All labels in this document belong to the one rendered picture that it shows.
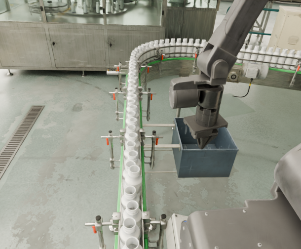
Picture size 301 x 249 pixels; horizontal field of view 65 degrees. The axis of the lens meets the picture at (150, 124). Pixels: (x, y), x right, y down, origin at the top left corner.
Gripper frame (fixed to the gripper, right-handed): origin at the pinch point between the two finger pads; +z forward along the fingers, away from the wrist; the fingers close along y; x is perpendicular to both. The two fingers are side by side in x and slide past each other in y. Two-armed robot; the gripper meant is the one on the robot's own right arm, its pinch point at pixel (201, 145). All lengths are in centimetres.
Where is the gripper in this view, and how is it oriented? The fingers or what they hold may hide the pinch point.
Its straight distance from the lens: 70.4
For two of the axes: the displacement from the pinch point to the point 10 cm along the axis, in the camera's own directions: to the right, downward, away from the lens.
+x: 3.1, 5.8, -7.5
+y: -9.5, 1.9, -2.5
